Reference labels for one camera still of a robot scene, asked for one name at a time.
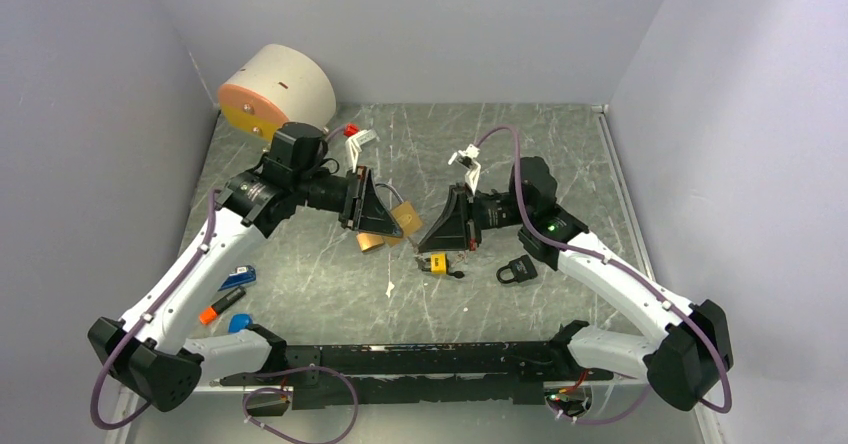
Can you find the blue round cap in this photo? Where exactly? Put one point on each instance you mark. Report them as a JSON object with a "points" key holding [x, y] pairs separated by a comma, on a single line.
{"points": [[239, 322]]}

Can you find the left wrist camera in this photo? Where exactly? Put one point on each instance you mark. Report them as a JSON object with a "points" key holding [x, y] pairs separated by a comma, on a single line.
{"points": [[356, 139]]}

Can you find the black base frame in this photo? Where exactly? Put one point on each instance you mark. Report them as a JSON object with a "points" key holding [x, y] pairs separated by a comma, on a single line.
{"points": [[521, 372]]}

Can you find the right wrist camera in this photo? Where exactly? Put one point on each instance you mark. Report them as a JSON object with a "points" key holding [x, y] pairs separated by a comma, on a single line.
{"points": [[468, 158]]}

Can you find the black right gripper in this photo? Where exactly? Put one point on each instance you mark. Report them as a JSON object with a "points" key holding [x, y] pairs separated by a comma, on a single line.
{"points": [[458, 226]]}

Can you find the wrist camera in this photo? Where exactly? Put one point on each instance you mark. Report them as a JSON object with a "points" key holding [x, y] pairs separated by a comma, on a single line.
{"points": [[468, 158], [356, 139]]}

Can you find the small brass padlock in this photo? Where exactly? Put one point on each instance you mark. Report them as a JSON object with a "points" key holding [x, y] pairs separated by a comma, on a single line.
{"points": [[369, 242]]}

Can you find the silver keys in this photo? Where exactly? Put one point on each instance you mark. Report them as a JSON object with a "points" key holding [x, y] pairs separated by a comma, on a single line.
{"points": [[416, 250]]}

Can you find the black padlock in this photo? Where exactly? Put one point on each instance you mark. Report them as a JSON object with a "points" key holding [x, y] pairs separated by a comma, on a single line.
{"points": [[517, 271]]}

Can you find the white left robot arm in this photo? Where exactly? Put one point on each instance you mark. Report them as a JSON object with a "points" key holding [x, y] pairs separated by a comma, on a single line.
{"points": [[148, 349]]}

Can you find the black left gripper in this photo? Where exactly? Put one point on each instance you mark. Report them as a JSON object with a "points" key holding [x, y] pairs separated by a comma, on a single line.
{"points": [[362, 207]]}

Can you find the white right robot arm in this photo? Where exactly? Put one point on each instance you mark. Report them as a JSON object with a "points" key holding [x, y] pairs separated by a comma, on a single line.
{"points": [[683, 349]]}

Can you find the yellow padlock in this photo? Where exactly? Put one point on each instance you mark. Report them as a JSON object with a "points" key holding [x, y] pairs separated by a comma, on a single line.
{"points": [[438, 264]]}

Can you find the round cream drawer cabinet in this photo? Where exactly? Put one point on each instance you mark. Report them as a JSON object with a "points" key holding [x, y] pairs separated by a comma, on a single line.
{"points": [[276, 86]]}

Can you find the large brass padlock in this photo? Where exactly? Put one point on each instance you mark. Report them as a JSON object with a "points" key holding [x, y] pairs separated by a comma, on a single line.
{"points": [[405, 214]]}

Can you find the orange black marker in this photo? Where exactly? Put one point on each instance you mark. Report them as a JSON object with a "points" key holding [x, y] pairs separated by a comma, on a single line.
{"points": [[221, 305]]}

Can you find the blue usb stick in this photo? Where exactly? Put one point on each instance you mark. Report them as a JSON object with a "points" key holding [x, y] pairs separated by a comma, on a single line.
{"points": [[242, 276]]}

